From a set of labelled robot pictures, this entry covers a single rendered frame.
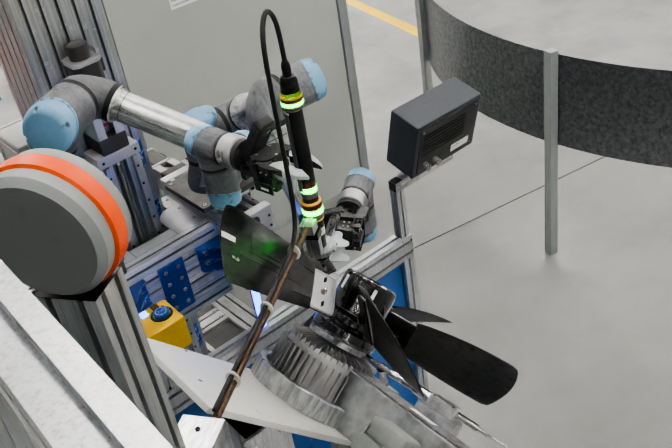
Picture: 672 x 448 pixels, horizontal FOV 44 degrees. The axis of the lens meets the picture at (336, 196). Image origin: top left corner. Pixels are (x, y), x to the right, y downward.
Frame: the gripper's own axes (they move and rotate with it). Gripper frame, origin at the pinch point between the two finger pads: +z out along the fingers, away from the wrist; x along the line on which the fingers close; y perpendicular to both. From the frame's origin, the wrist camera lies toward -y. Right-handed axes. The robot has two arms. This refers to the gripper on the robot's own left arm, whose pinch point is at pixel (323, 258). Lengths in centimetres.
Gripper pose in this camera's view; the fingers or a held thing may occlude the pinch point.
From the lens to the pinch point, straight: 193.5
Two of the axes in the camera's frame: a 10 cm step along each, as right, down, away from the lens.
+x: 0.4, 8.2, 5.7
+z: -2.2, 5.6, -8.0
